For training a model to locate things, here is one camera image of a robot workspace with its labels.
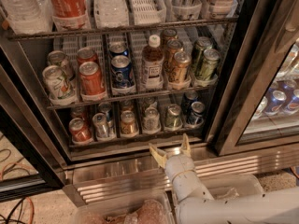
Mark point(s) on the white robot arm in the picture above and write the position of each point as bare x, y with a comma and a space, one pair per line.
196, 205

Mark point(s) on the right clear plastic bin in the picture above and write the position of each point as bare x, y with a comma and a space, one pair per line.
224, 187

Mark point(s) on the blue pepsi can rear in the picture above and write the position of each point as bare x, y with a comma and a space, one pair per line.
117, 49

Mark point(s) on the green can bottom shelf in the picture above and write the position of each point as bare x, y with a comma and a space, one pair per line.
173, 116

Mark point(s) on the blue pepsi can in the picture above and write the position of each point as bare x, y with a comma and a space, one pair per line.
122, 74
117, 49

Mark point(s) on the white 7up can front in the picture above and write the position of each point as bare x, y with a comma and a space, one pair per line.
57, 82

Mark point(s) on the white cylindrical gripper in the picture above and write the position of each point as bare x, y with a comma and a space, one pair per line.
177, 164

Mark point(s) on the white empty shelf tray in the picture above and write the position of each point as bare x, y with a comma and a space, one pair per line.
146, 12

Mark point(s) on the clear water bottle left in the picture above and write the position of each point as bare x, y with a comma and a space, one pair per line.
28, 16

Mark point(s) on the fridge glass door right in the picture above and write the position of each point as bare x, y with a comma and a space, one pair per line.
241, 131

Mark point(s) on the clear plastic bin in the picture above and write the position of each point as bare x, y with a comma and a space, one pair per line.
142, 207
224, 187

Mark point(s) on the clear water bottle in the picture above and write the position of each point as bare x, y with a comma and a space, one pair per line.
28, 16
111, 13

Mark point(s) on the green can middle rear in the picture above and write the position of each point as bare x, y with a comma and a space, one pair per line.
199, 46

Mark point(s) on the red coke can front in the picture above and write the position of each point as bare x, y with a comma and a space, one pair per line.
91, 81

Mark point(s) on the clear water bottle centre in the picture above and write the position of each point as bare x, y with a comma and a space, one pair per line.
111, 13

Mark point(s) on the orange can middle front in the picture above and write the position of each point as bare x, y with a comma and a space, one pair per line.
179, 67

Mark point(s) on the blue can bottom front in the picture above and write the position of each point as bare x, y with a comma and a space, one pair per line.
195, 115

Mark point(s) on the orange can middle rear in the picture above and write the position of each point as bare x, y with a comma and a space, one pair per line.
168, 34

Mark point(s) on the left clear plastic bin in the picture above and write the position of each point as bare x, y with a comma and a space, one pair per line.
142, 207

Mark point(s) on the white can middle rear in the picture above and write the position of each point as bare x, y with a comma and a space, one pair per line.
59, 58

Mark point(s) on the silver white can bottom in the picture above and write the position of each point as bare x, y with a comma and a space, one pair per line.
151, 119

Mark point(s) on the blue can bottom rear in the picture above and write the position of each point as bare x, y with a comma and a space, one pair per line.
187, 99

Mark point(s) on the red coke can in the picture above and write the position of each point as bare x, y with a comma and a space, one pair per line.
91, 81
86, 54

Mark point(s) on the blue pepsi can front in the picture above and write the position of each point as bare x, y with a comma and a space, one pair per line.
122, 74

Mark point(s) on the silver can bottom front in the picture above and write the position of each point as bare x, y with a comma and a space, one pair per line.
100, 125

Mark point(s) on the red coke can rear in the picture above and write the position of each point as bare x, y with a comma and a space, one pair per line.
86, 54

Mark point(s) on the gold can bottom front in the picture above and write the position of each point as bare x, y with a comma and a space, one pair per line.
128, 123

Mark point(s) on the orange can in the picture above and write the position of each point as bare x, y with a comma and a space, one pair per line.
172, 46
168, 34
179, 67

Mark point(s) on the red can bottom front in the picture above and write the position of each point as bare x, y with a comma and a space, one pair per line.
79, 130

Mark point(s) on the tea bottle white cap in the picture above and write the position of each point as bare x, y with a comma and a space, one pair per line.
152, 60

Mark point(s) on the green can middle front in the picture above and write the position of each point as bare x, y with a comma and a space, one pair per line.
211, 59

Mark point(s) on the red coke bottle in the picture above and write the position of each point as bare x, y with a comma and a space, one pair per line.
67, 9

